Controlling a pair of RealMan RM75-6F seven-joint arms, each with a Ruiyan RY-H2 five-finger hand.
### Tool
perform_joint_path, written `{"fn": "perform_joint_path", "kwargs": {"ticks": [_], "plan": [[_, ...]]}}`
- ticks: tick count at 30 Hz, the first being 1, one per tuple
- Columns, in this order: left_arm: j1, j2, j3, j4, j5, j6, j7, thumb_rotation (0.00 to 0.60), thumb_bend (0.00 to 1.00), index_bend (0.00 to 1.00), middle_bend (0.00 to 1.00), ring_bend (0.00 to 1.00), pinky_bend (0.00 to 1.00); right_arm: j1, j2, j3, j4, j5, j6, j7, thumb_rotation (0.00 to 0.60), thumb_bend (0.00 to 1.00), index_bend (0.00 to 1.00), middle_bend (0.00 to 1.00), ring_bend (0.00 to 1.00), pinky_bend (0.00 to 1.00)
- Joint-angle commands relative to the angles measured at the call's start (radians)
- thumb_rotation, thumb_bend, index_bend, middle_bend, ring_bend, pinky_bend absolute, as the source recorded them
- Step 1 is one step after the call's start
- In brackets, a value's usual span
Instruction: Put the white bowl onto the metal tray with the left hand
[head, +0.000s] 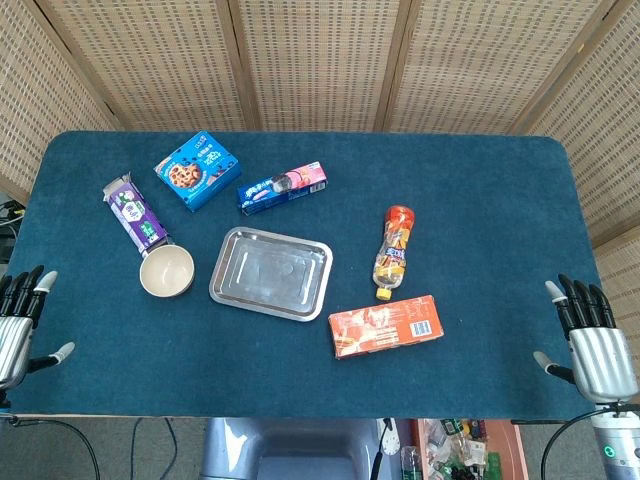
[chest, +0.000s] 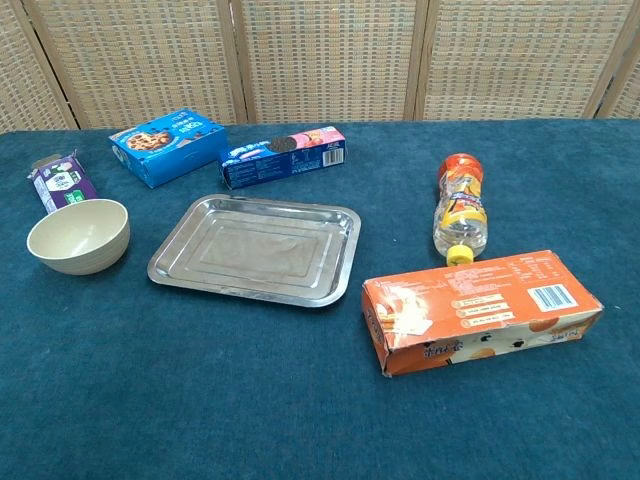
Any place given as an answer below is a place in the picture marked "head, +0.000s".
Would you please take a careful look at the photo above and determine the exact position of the orange rectangular box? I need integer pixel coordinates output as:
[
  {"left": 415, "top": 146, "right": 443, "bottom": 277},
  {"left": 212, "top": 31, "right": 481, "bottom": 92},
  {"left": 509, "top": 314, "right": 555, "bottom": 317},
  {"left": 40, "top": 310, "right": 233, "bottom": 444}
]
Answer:
[{"left": 327, "top": 294, "right": 444, "bottom": 361}]

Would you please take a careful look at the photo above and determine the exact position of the rectangular metal tray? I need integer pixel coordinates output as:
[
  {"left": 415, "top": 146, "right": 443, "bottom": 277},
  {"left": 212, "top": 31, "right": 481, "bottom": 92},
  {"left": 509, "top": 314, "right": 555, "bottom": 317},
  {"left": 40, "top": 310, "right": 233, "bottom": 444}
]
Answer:
[{"left": 208, "top": 226, "right": 335, "bottom": 323}]

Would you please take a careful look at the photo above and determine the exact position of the equipment with cables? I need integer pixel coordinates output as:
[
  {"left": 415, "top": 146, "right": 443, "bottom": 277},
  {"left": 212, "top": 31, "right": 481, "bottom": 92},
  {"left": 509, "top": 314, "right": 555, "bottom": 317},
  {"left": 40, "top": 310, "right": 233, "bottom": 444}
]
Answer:
[{"left": 0, "top": 192, "right": 26, "bottom": 266}]

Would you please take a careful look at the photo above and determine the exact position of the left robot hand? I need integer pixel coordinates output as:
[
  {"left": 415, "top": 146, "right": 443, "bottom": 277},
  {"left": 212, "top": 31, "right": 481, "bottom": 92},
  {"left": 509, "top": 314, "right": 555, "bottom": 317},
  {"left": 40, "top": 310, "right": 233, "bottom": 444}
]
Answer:
[{"left": 0, "top": 265, "right": 76, "bottom": 392}]

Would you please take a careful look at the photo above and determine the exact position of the woven folding screen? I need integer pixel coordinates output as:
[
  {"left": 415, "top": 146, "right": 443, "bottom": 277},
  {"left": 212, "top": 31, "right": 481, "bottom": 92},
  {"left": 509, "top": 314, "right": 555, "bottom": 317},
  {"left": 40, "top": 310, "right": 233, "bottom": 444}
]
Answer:
[{"left": 0, "top": 0, "right": 640, "bottom": 361}]

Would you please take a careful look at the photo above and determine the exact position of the box of assorted parts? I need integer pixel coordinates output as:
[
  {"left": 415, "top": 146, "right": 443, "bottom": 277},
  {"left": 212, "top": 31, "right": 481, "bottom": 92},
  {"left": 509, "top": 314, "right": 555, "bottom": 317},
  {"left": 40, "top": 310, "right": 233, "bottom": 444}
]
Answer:
[{"left": 399, "top": 417, "right": 526, "bottom": 480}]

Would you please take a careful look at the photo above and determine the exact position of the blue and pink cookie box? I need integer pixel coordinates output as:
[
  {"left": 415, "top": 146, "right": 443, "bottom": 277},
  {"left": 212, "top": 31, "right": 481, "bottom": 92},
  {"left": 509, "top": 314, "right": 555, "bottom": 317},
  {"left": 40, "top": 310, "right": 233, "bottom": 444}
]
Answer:
[{"left": 236, "top": 160, "right": 330, "bottom": 217}]

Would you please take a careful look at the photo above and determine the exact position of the black cable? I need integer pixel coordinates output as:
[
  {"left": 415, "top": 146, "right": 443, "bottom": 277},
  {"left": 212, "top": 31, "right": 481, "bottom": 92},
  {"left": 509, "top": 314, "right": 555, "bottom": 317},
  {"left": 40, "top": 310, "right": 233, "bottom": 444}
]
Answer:
[
  {"left": 8, "top": 417, "right": 101, "bottom": 480},
  {"left": 510, "top": 408, "right": 601, "bottom": 480},
  {"left": 129, "top": 417, "right": 179, "bottom": 480}
]

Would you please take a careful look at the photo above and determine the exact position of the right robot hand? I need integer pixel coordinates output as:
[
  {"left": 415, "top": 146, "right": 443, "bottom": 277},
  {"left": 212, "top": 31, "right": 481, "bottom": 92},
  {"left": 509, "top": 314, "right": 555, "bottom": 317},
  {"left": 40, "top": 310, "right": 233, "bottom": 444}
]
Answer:
[{"left": 532, "top": 273, "right": 640, "bottom": 404}]

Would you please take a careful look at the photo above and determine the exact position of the beige round bowl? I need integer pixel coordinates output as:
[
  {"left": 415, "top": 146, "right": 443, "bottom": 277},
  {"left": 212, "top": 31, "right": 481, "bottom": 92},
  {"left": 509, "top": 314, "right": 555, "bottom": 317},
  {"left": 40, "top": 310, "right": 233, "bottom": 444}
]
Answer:
[{"left": 139, "top": 245, "right": 196, "bottom": 300}]

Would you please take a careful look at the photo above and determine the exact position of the dark blue table mat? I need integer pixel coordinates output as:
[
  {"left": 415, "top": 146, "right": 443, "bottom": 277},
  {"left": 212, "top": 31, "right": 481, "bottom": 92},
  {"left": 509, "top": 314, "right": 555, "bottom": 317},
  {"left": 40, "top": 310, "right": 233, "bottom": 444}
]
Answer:
[{"left": 6, "top": 130, "right": 601, "bottom": 421}]

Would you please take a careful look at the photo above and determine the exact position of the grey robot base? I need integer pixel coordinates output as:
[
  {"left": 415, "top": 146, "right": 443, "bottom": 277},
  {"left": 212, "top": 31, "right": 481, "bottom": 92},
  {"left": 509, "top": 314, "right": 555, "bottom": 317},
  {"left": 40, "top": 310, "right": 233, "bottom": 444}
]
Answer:
[{"left": 198, "top": 417, "right": 401, "bottom": 480}]

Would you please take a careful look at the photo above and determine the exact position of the purple snack package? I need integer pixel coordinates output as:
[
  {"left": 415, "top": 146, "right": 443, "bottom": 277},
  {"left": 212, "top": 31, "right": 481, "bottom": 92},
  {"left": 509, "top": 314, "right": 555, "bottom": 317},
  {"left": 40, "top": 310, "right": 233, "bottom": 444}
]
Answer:
[{"left": 102, "top": 172, "right": 177, "bottom": 258}]

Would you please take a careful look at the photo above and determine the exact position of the orange capped drink bottle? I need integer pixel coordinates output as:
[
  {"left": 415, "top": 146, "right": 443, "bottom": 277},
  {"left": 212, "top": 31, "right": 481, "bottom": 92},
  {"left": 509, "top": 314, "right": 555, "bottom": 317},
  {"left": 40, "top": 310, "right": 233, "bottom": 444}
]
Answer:
[{"left": 371, "top": 204, "right": 416, "bottom": 301}]

